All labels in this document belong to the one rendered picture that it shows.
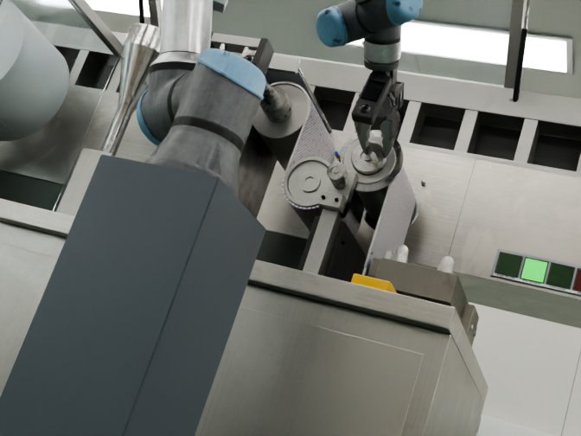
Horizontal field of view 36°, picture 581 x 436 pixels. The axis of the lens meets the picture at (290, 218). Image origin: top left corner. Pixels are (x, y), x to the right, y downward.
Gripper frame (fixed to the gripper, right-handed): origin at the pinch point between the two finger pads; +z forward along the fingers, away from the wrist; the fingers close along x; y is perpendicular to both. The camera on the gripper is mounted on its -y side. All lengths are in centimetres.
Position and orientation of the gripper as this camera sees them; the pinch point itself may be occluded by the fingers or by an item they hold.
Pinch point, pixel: (374, 151)
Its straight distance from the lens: 192.5
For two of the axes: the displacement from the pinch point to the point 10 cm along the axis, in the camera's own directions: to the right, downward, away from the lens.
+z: 0.1, 8.7, 5.0
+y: 4.2, -4.6, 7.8
